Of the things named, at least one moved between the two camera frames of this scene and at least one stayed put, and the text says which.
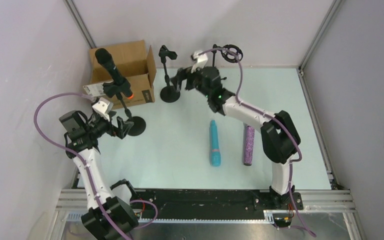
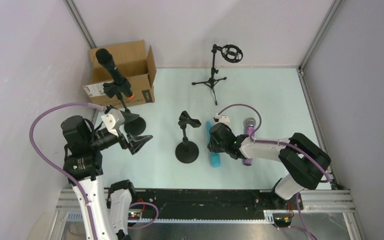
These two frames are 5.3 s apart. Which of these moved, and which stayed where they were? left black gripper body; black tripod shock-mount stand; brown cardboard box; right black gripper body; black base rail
Moved: left black gripper body; right black gripper body
Stayed: brown cardboard box; black base rail; black tripod shock-mount stand
